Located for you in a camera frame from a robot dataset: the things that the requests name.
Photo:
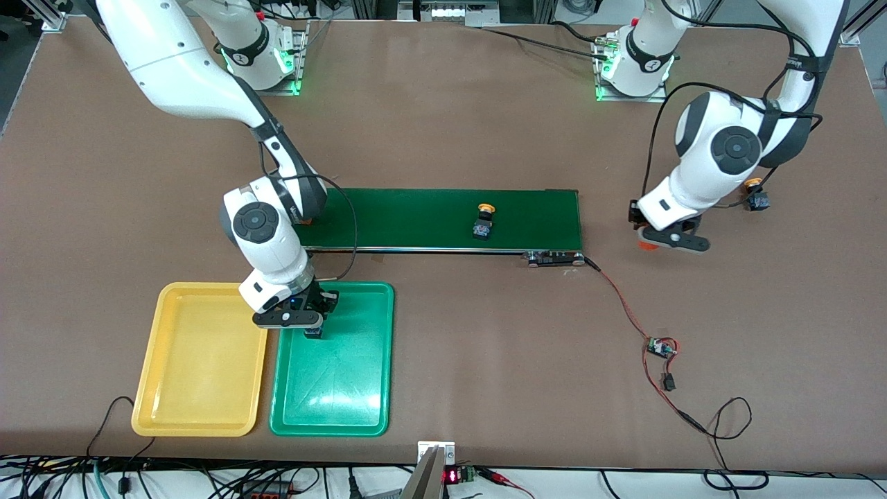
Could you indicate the green conveyor belt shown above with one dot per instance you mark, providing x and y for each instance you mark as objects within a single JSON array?
[{"x": 416, "y": 215}]

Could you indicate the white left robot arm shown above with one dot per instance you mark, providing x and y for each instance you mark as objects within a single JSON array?
[{"x": 727, "y": 145}]

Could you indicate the aluminium extrusion frame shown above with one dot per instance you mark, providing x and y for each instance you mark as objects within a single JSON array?
[{"x": 450, "y": 12}]

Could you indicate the yellow push button switch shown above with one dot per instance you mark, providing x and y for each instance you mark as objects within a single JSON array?
[
  {"x": 483, "y": 227},
  {"x": 759, "y": 202}
]

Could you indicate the yellow plastic tray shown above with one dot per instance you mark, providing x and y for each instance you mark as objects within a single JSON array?
[{"x": 201, "y": 388}]

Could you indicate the small controller circuit board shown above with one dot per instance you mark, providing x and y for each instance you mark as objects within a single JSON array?
[{"x": 660, "y": 347}]

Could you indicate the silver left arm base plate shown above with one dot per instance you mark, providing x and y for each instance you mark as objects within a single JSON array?
[{"x": 634, "y": 98}]

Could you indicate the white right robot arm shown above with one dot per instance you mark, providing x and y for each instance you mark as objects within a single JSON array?
[{"x": 180, "y": 62}]

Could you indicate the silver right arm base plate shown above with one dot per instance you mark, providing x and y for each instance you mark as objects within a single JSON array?
[{"x": 298, "y": 62}]

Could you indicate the black inline connector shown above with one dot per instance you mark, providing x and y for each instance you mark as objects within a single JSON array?
[{"x": 669, "y": 382}]

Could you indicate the red test lead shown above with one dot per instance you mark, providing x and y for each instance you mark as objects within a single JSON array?
[{"x": 509, "y": 482}]

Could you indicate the aluminium corner post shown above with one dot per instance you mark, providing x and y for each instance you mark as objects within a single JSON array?
[
  {"x": 54, "y": 15},
  {"x": 863, "y": 24}
]

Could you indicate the green plastic tray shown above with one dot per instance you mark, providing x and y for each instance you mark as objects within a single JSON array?
[{"x": 332, "y": 395}]

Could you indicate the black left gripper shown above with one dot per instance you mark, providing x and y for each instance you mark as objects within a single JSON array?
[{"x": 633, "y": 212}]

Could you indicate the black power strip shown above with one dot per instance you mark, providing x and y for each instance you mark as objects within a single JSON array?
[{"x": 267, "y": 491}]

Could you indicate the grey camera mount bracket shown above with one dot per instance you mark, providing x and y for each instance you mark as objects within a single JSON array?
[{"x": 424, "y": 482}]

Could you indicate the red digit display module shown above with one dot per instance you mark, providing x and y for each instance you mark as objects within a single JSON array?
[{"x": 454, "y": 475}]

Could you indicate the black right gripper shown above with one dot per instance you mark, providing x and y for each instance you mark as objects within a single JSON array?
[{"x": 320, "y": 299}]

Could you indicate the green push button switch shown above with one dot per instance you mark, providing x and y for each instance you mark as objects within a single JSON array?
[{"x": 314, "y": 334}]

